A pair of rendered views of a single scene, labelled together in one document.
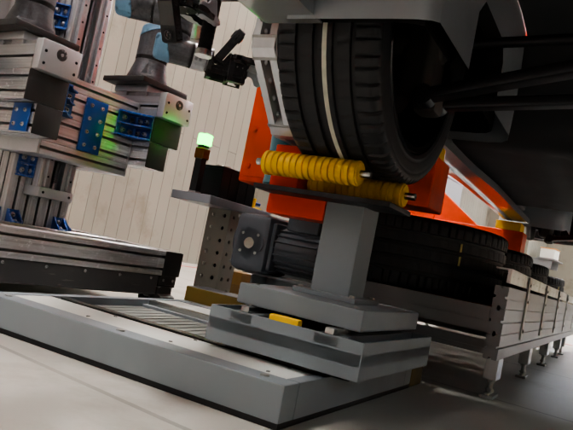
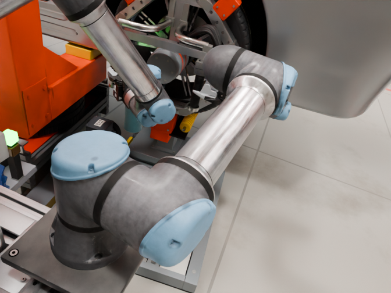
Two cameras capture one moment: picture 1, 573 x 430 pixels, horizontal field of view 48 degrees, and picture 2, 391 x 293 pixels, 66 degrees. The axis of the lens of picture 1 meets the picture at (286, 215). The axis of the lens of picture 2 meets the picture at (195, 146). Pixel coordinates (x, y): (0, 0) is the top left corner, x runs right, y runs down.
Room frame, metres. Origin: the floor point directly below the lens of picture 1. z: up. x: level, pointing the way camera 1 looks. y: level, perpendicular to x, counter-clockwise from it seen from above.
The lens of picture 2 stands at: (1.96, 1.29, 1.35)
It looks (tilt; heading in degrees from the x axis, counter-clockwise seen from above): 36 degrees down; 247
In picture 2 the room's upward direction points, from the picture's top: 14 degrees clockwise
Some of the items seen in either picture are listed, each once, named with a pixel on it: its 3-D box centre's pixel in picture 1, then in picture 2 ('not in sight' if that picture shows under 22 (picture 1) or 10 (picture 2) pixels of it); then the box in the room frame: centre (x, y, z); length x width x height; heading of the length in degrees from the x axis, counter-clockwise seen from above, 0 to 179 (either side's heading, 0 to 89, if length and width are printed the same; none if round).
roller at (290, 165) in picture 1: (311, 167); (190, 116); (1.47, -0.04, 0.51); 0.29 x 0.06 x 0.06; 62
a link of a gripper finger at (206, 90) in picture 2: (194, 9); (205, 90); (1.57, 0.32, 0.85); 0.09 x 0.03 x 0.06; 160
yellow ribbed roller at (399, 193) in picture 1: (356, 188); not in sight; (1.54, -0.15, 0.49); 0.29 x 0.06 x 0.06; 62
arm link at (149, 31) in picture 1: (157, 42); not in sight; (2.37, 0.60, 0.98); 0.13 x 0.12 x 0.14; 97
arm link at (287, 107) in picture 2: not in sight; (274, 107); (1.32, 0.42, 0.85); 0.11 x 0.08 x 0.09; 152
